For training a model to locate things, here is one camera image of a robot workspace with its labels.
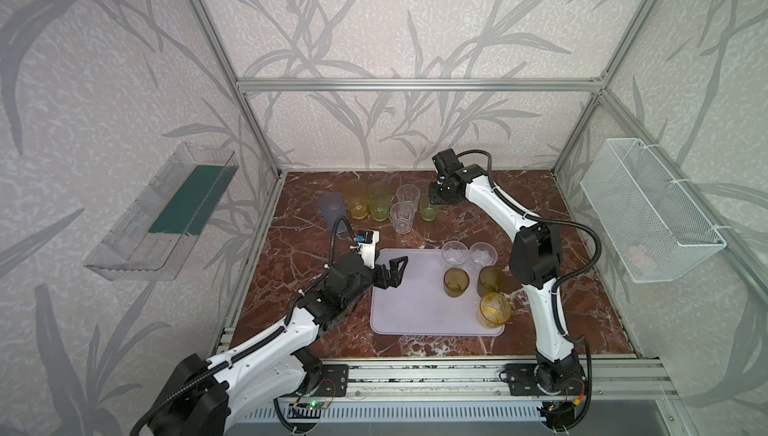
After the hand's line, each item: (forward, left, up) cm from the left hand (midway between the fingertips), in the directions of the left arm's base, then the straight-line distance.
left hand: (398, 249), depth 79 cm
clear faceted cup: (+6, -27, -13) cm, 30 cm away
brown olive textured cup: (-2, -28, -14) cm, 32 cm away
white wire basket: (-3, -55, +18) cm, 58 cm away
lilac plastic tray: (-9, -6, -18) cm, 21 cm away
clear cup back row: (+30, -3, -14) cm, 33 cm away
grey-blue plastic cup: (+22, +23, -11) cm, 34 cm away
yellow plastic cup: (+23, +14, -7) cm, 28 cm away
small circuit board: (-34, +22, -19) cm, 45 cm away
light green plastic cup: (+28, +7, -13) cm, 31 cm away
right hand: (+25, -12, -5) cm, 28 cm away
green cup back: (+25, -10, -17) cm, 32 cm away
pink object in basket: (-3, -60, +4) cm, 61 cm away
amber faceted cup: (-11, -28, -15) cm, 34 cm away
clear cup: (+22, -1, -15) cm, 27 cm away
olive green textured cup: (-3, -17, -15) cm, 23 cm away
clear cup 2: (+6, -18, -13) cm, 23 cm away
